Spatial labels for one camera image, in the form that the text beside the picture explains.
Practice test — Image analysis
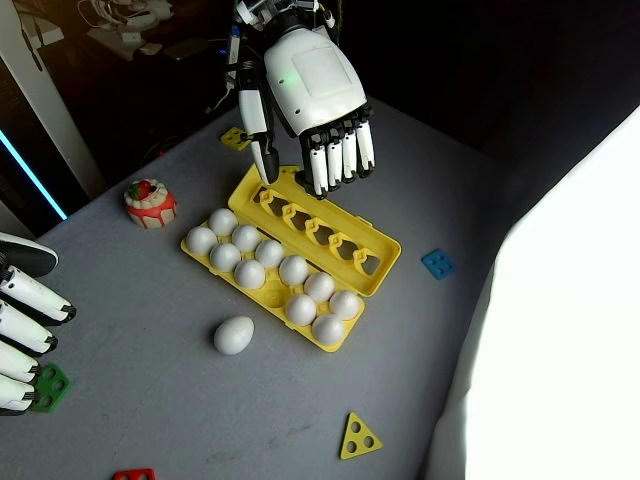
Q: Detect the white toy egg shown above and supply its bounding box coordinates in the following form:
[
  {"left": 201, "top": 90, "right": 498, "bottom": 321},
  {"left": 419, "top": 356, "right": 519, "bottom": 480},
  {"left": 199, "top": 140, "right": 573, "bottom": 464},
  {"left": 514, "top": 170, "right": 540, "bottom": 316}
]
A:
[
  {"left": 208, "top": 207, "right": 240, "bottom": 237},
  {"left": 303, "top": 271, "right": 336, "bottom": 303},
  {"left": 213, "top": 315, "right": 256, "bottom": 356},
  {"left": 185, "top": 225, "right": 219, "bottom": 256},
  {"left": 255, "top": 239, "right": 286, "bottom": 269},
  {"left": 328, "top": 289, "right": 361, "bottom": 321},
  {"left": 231, "top": 224, "right": 263, "bottom": 254},
  {"left": 209, "top": 242, "right": 242, "bottom": 274},
  {"left": 284, "top": 293, "right": 318, "bottom": 326},
  {"left": 233, "top": 259, "right": 267, "bottom": 290},
  {"left": 278, "top": 255, "right": 310, "bottom": 285},
  {"left": 311, "top": 313, "right": 346, "bottom": 346}
]

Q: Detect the white cable adapter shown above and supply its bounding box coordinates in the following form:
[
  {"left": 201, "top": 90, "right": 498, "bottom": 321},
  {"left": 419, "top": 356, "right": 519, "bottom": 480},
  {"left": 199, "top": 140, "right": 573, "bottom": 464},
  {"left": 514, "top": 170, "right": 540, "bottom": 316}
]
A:
[{"left": 205, "top": 24, "right": 242, "bottom": 114}]

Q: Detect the white headset with cables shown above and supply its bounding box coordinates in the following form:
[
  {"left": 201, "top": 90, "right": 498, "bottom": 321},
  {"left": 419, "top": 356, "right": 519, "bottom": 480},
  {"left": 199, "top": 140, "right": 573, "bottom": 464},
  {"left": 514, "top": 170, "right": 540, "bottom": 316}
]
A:
[{"left": 77, "top": 0, "right": 162, "bottom": 31}]

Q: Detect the yellow egg carton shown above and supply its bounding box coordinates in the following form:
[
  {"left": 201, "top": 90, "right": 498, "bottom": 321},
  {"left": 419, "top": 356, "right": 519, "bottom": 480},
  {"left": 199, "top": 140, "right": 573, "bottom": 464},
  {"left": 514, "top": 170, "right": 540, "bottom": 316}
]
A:
[{"left": 179, "top": 163, "right": 404, "bottom": 354}]

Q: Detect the white post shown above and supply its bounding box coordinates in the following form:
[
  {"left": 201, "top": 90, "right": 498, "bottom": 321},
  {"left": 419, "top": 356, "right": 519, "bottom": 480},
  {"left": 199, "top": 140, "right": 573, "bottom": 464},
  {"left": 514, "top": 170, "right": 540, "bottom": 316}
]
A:
[{"left": 0, "top": 0, "right": 107, "bottom": 201}]

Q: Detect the toy cake with strawberry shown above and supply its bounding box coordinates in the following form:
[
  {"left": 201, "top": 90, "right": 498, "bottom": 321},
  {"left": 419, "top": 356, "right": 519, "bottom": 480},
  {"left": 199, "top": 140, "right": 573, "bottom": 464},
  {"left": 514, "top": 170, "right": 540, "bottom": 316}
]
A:
[{"left": 123, "top": 178, "right": 179, "bottom": 230}]

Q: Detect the cyan light strip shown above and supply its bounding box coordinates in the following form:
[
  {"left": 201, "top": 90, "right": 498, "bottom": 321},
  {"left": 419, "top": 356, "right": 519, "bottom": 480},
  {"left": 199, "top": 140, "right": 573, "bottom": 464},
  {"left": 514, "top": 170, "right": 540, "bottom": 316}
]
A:
[{"left": 0, "top": 128, "right": 69, "bottom": 221}]

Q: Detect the green block with holes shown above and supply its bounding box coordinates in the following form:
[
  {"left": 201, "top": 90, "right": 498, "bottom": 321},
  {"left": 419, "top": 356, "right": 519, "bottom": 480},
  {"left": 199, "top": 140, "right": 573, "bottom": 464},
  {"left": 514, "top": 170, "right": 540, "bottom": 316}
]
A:
[{"left": 32, "top": 363, "right": 74, "bottom": 414}]

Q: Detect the blue square block with holes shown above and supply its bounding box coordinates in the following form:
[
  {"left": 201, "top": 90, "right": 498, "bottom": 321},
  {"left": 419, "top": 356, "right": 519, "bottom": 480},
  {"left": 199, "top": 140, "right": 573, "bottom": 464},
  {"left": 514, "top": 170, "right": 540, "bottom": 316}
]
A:
[{"left": 421, "top": 248, "right": 457, "bottom": 281}]

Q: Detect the white backdrop cloth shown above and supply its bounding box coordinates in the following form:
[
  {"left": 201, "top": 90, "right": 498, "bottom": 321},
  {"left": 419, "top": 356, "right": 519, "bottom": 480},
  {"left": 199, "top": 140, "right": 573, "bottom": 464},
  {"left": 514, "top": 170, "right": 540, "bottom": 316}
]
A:
[{"left": 424, "top": 102, "right": 640, "bottom": 480}]

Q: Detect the yellow triangle block with holes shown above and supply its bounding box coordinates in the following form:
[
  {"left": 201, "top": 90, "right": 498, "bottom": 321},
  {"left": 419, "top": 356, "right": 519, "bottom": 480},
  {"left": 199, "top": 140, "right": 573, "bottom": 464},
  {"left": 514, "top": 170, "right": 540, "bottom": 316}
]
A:
[{"left": 339, "top": 411, "right": 384, "bottom": 461}]

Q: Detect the yellow square block with holes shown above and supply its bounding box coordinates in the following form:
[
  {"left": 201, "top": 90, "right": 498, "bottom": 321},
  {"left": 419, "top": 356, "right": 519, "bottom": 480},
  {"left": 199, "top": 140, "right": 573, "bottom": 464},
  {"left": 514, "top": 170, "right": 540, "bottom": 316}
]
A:
[{"left": 219, "top": 127, "right": 254, "bottom": 151}]

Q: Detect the dark flat phone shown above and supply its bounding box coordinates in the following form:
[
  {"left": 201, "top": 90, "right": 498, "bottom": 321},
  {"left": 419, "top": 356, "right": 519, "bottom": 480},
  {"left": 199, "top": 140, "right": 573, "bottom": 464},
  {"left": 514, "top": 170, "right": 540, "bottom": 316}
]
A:
[{"left": 164, "top": 38, "right": 209, "bottom": 61}]

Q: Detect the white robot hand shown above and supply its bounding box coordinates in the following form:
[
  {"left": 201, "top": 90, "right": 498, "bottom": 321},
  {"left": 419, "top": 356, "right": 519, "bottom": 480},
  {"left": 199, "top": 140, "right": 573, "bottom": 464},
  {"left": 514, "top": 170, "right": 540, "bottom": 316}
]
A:
[
  {"left": 237, "top": 27, "right": 377, "bottom": 200},
  {"left": 0, "top": 232, "right": 78, "bottom": 416}
]

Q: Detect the grey table cloth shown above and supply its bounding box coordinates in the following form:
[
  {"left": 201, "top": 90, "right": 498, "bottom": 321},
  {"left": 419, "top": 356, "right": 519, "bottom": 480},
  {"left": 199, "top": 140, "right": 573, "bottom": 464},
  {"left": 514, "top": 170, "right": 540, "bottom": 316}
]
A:
[{"left": 0, "top": 94, "right": 521, "bottom": 480}]

